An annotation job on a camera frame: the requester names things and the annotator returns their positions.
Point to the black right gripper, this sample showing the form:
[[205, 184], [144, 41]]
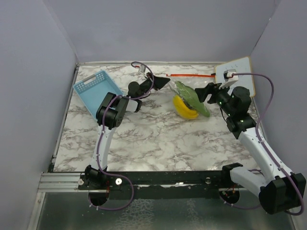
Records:
[[203, 92]]

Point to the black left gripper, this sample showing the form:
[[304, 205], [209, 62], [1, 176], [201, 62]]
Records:
[[159, 82]]

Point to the green fake lettuce leaf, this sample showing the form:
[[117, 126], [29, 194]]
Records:
[[192, 98]]

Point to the clear zip bag orange seal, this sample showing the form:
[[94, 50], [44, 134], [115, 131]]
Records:
[[189, 91]]

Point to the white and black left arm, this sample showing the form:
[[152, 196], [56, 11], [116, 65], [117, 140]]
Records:
[[107, 103]]

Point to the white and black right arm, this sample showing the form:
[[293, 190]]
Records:
[[279, 189]]

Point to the yellow fake banana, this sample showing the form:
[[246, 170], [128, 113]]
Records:
[[182, 110]]

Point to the light blue plastic basket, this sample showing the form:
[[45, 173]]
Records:
[[93, 90]]

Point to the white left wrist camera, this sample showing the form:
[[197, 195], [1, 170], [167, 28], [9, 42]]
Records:
[[142, 69]]

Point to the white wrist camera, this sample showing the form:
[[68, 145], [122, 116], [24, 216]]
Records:
[[142, 69], [230, 78]]

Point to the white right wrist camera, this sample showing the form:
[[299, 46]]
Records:
[[230, 78]]

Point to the small whiteboard wooden frame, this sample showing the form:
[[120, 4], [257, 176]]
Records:
[[241, 65]]

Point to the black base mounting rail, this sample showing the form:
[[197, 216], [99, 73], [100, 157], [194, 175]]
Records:
[[155, 185]]

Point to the aluminium table frame rail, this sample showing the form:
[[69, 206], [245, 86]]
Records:
[[58, 182]]

